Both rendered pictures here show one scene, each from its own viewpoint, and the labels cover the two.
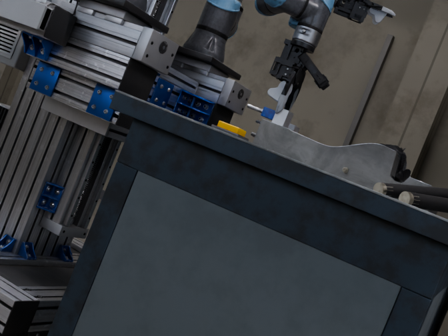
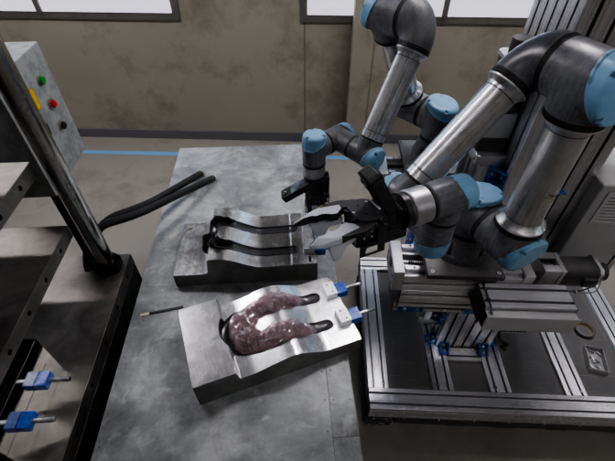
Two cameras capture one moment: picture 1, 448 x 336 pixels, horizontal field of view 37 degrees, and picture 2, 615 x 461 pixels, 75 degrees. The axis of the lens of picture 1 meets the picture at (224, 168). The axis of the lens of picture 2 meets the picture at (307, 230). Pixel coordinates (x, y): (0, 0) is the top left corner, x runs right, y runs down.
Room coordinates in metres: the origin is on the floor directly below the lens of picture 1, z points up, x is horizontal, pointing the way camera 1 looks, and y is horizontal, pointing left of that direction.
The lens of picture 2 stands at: (2.90, -0.57, 1.95)
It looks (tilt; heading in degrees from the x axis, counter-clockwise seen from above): 45 degrees down; 154
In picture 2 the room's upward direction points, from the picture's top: straight up
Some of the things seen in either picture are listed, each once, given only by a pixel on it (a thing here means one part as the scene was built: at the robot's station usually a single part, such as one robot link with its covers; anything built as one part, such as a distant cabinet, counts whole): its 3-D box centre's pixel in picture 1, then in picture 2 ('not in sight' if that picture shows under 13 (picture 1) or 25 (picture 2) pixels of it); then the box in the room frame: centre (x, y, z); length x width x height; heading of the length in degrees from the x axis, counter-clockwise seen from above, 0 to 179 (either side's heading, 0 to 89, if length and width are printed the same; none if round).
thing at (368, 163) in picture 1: (351, 164); (247, 243); (1.89, -0.33, 0.87); 0.50 x 0.26 x 0.14; 68
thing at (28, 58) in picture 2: not in sight; (85, 235); (1.43, -0.90, 0.73); 0.30 x 0.22 x 1.47; 158
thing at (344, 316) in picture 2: not in sight; (356, 315); (2.32, -0.12, 0.85); 0.13 x 0.05 x 0.05; 85
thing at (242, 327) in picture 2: not in sight; (269, 319); (2.25, -0.38, 0.90); 0.26 x 0.18 x 0.08; 85
